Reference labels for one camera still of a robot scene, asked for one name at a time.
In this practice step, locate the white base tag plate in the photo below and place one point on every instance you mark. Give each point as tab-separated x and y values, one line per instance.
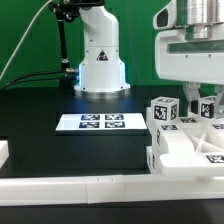
101	122

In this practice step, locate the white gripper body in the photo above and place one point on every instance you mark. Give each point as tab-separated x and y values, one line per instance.
189	45

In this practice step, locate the white U-shaped fence frame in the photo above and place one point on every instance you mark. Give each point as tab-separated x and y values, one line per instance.
66	169

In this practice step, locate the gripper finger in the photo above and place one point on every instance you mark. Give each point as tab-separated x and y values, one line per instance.
191	91
219	102

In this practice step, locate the white chair back part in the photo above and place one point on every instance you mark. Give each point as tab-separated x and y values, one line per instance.
187	147

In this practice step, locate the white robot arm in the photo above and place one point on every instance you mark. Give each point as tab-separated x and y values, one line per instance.
101	70

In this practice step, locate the black camera stand pole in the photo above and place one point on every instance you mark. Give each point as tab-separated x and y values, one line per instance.
68	11

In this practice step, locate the white tagged cube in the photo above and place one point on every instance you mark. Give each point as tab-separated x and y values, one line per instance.
206	107
165	109

